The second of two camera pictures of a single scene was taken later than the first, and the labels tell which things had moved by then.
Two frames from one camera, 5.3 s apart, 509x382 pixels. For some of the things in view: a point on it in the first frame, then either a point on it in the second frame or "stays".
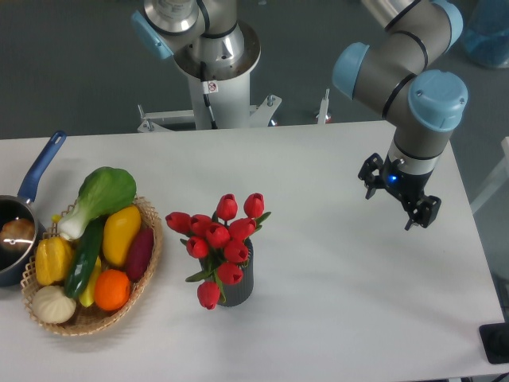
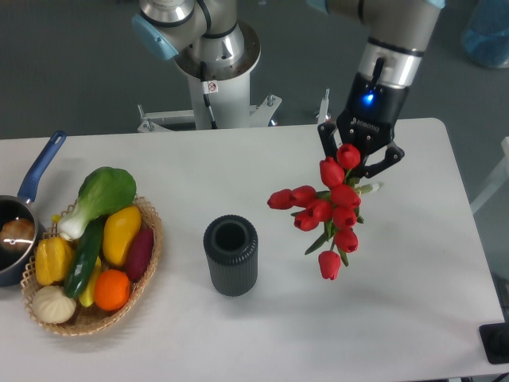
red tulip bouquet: x=222 y=246 -> x=336 y=208
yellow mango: x=121 y=230 stays
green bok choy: x=103 y=191 stays
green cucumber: x=85 y=256 stays
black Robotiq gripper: x=406 y=186 -> x=368 y=122
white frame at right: x=500 y=180 stays
